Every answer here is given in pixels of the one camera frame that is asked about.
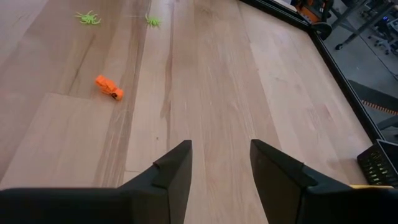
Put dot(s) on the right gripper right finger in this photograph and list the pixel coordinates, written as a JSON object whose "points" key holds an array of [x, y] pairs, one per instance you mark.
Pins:
{"points": [[311, 207]]}

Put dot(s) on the orange pumpkin toy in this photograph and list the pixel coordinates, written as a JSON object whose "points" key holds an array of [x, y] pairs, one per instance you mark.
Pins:
{"points": [[107, 85]]}

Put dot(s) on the black orange-striped floor mat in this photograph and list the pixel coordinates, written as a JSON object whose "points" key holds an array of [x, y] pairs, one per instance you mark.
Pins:
{"points": [[373, 96]]}

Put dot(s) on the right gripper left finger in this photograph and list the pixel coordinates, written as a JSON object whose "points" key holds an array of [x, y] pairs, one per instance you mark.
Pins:
{"points": [[93, 207]]}

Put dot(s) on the black plastic basket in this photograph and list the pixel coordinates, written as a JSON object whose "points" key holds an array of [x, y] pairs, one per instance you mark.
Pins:
{"points": [[377, 165]]}

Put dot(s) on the green plastic spider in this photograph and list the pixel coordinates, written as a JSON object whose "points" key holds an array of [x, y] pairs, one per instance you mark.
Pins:
{"points": [[153, 21], [88, 18]]}

